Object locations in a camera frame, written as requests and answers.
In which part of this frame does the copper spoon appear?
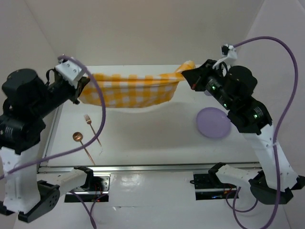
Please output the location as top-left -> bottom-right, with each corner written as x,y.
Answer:
72,132 -> 96,166

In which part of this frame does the aluminium front rail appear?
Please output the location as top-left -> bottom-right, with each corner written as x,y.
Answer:
37,162 -> 263,173

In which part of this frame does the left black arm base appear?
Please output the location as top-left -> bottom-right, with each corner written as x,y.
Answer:
64,171 -> 111,203

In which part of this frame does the yellow white checkered cloth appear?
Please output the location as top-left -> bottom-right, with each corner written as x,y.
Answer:
93,61 -> 195,108

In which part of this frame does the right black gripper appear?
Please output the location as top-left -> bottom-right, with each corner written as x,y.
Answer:
183,58 -> 234,109

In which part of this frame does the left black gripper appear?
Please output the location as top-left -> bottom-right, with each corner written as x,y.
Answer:
33,64 -> 90,115

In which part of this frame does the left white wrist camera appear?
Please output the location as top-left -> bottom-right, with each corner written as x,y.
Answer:
55,56 -> 84,88

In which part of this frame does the copper fork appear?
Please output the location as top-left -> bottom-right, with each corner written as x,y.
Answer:
84,114 -> 102,147

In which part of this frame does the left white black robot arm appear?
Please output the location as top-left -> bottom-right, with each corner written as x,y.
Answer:
0,69 -> 89,223

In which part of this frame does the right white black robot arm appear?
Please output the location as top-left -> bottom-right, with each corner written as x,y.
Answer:
182,60 -> 305,205

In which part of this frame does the lilac plastic plate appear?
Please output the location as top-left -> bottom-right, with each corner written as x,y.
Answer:
196,107 -> 231,139

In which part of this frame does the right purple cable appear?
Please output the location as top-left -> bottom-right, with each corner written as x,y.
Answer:
225,36 -> 300,229

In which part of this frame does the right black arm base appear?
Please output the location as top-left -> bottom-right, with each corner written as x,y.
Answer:
190,174 -> 237,200

